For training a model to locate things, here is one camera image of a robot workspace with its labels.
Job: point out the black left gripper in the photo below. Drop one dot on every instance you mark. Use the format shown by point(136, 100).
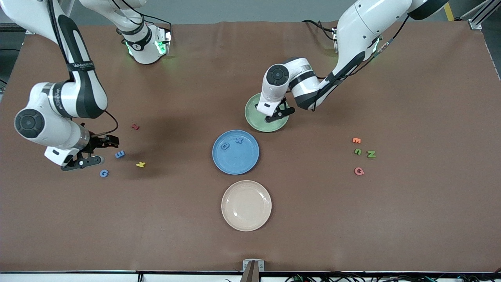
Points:
point(284, 100)

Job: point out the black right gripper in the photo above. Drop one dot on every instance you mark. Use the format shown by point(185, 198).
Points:
point(95, 142)

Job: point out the blue foam letter E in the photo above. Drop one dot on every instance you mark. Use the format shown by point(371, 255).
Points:
point(119, 154)

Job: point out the blue foam letter G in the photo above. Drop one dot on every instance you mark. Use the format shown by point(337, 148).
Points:
point(101, 173)

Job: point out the green foam letter N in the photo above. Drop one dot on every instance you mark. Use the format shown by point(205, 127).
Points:
point(371, 154)

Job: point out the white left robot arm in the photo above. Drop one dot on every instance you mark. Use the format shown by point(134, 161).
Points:
point(360, 27)

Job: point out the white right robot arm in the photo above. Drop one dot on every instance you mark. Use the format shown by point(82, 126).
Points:
point(54, 131)

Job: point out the green plate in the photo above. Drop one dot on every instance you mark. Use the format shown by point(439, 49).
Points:
point(274, 126)

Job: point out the blue plate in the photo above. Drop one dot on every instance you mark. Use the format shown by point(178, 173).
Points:
point(236, 160)

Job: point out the brown table mat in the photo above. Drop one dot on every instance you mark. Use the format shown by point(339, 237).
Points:
point(156, 219)

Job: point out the pink foam letter Q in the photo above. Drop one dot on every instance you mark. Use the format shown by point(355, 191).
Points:
point(355, 171)

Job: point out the beige plate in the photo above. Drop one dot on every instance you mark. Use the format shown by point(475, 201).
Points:
point(246, 205)

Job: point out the white table edge rail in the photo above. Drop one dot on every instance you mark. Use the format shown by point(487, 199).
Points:
point(78, 277)

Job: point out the grey metal camera bracket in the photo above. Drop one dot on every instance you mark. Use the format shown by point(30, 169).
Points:
point(252, 270)

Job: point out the aluminium frame profile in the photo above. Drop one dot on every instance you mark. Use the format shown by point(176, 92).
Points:
point(475, 24)

